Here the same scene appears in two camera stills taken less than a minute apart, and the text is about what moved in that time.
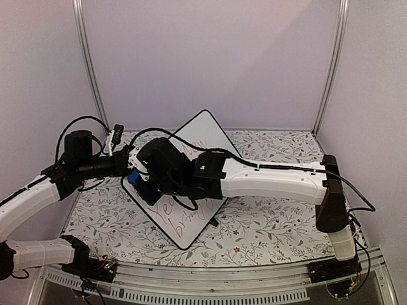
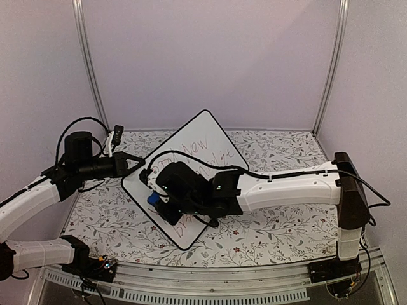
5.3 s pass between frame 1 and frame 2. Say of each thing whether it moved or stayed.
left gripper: stayed
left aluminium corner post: stayed
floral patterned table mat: stayed
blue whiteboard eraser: moved
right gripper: moved
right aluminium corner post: stayed
